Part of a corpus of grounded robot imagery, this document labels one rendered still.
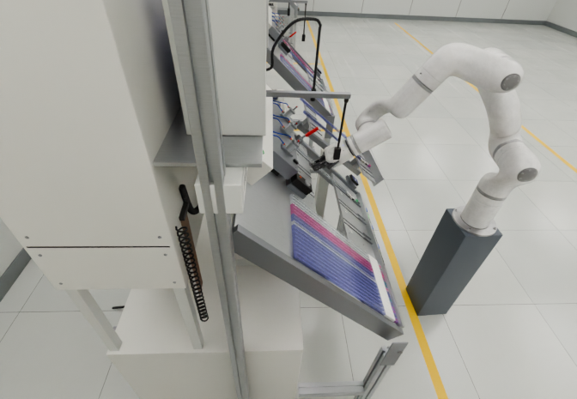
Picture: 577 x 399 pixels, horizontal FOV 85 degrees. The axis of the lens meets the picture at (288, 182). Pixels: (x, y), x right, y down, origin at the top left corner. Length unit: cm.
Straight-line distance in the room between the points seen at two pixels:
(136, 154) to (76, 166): 11
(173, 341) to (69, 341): 99
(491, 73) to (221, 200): 91
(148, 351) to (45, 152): 80
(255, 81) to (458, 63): 75
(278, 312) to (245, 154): 78
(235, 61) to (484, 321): 204
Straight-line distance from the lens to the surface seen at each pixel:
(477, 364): 214
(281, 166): 96
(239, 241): 71
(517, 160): 141
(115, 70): 53
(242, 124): 64
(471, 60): 119
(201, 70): 45
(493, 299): 242
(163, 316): 131
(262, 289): 130
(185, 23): 44
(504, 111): 132
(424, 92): 119
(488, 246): 174
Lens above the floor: 173
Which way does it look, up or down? 40 degrees down
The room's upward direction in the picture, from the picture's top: 3 degrees clockwise
